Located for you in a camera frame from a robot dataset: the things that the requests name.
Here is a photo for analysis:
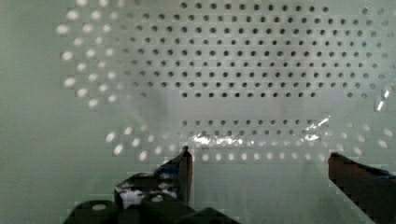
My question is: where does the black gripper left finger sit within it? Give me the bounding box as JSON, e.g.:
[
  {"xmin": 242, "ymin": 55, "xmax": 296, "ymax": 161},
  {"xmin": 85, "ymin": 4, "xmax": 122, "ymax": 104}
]
[{"xmin": 154, "ymin": 146, "xmax": 193, "ymax": 204}]

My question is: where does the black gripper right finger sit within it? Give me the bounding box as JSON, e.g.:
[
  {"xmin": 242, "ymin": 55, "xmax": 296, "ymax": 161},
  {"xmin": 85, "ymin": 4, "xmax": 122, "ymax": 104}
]
[{"xmin": 328, "ymin": 152, "xmax": 396, "ymax": 224}]

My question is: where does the mint green plastic strainer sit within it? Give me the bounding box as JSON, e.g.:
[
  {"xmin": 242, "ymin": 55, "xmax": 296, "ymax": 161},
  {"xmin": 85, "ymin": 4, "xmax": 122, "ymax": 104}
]
[{"xmin": 1, "ymin": 0, "xmax": 395, "ymax": 224}]

